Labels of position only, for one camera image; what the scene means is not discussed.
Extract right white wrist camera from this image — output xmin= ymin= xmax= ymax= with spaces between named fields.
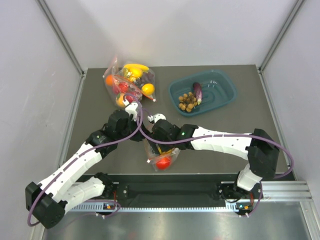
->
xmin=147 ymin=113 xmax=166 ymax=124

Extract fake purple grapes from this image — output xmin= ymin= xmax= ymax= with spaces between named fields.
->
xmin=135 ymin=71 xmax=154 ymax=85

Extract grey cable duct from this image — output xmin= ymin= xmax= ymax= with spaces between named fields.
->
xmin=69 ymin=200 xmax=253 ymax=213

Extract fake yellow banana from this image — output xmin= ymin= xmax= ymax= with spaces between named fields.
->
xmin=124 ymin=63 xmax=150 ymax=72

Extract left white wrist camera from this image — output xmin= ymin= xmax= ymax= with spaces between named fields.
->
xmin=123 ymin=100 xmax=142 ymax=122

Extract purple fake eggplant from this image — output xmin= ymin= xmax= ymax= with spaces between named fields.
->
xmin=192 ymin=82 xmax=203 ymax=105

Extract fake orange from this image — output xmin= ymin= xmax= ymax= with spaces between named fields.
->
xmin=105 ymin=74 xmax=114 ymax=87

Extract red fake tomato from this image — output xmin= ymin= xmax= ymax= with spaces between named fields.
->
xmin=155 ymin=156 xmax=172 ymax=170

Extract fake red apple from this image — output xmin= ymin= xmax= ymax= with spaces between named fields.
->
xmin=118 ymin=82 xmax=129 ymax=93

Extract brown fake longan bunch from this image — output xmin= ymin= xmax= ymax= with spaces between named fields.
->
xmin=178 ymin=92 xmax=198 ymax=113

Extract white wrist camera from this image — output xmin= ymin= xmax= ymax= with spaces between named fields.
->
xmin=147 ymin=113 xmax=166 ymax=124
xmin=123 ymin=100 xmax=142 ymax=122

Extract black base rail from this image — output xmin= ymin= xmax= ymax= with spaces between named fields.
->
xmin=98 ymin=173 xmax=260 ymax=207

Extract fake peach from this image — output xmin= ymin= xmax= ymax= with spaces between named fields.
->
xmin=115 ymin=92 xmax=126 ymax=108

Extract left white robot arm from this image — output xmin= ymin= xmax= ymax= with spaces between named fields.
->
xmin=25 ymin=105 xmax=143 ymax=229

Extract teal plastic bin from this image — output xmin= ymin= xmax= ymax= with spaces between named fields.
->
xmin=168 ymin=69 xmax=238 ymax=117

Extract yellow fake lemon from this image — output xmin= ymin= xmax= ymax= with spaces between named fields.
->
xmin=161 ymin=148 xmax=174 ymax=155

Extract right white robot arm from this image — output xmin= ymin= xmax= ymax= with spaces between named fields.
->
xmin=148 ymin=119 xmax=280 ymax=200

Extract far fake lemon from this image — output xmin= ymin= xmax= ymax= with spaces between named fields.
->
xmin=141 ymin=83 xmax=155 ymax=96

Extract clear zip bag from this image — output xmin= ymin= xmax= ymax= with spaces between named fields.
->
xmin=143 ymin=139 xmax=181 ymax=172
xmin=102 ymin=56 xmax=157 ymax=106

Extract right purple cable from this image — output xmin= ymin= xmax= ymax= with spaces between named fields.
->
xmin=138 ymin=109 xmax=295 ymax=218

